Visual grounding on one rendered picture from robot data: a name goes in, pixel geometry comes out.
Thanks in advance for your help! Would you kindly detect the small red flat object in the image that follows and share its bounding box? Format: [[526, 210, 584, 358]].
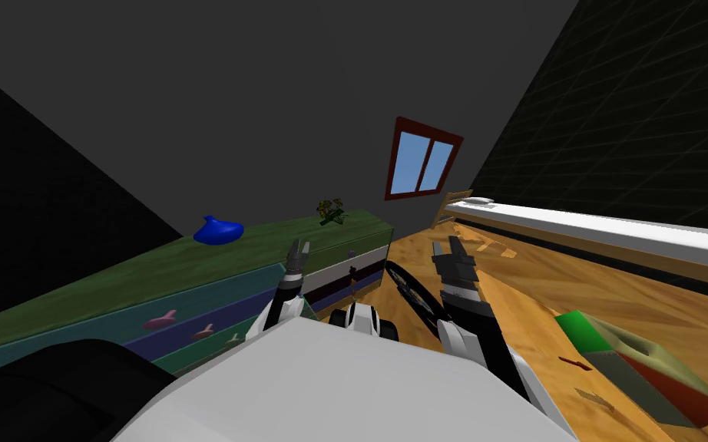
[[558, 355, 594, 373]]

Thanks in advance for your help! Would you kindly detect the blue vase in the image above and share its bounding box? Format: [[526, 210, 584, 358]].
[[192, 214, 246, 247]]

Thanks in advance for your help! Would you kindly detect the white bed with wooden frame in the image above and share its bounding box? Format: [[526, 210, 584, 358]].
[[430, 190, 708, 291]]

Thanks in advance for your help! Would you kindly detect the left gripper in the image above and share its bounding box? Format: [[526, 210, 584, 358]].
[[283, 239, 312, 279]]

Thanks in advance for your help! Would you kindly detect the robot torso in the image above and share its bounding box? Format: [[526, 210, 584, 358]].
[[110, 302, 579, 442]]

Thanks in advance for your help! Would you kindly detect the yellow flower plant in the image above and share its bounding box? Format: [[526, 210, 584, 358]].
[[315, 197, 349, 228]]

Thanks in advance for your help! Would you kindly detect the blue drawer front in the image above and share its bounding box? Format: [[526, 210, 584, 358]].
[[123, 285, 283, 364]]

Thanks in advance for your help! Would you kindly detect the green-topped multicolour dresser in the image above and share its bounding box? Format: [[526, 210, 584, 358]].
[[0, 208, 395, 389]]

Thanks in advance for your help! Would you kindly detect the green red olive box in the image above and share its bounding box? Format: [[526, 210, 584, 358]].
[[553, 309, 708, 430]]

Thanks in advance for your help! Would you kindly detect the teal drawer front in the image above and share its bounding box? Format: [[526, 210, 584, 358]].
[[0, 262, 287, 388]]

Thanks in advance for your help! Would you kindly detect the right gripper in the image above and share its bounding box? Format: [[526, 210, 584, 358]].
[[431, 236, 481, 289]]

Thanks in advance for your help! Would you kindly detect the pink drawer knob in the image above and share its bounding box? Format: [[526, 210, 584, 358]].
[[144, 309, 178, 332]]

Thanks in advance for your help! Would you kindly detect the red-framed window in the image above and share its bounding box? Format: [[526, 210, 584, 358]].
[[383, 116, 465, 203]]

